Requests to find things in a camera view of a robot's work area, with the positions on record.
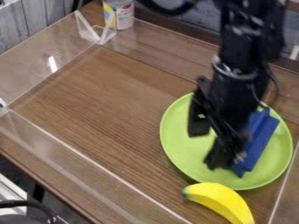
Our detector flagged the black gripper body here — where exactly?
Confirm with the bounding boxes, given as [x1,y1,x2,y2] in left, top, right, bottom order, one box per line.
[193,56,274,147]

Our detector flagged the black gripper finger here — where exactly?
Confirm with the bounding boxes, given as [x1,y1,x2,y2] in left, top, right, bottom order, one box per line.
[203,131,250,171]
[187,94,211,137]

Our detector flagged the yellow toy banana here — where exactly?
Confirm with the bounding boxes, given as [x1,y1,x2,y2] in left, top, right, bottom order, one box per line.
[182,182,255,224]

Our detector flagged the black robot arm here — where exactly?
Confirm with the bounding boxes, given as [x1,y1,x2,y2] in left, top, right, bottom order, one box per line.
[189,0,289,170]

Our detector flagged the green plate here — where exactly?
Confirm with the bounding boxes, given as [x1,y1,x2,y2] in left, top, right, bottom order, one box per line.
[161,94,295,191]

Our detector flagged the blue star-shaped block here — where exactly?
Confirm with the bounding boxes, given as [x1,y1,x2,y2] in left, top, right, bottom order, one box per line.
[230,107,279,178]

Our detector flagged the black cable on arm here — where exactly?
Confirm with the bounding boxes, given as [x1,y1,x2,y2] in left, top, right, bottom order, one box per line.
[250,66,282,109]

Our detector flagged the clear acrylic corner bracket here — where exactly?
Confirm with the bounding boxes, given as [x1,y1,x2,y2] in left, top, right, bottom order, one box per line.
[75,10,118,46]

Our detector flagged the clear acrylic front wall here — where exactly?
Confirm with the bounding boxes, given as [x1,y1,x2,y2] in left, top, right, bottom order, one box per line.
[0,106,193,224]

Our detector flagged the black floor cable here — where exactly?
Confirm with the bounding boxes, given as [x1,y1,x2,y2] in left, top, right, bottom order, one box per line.
[0,199,60,224]

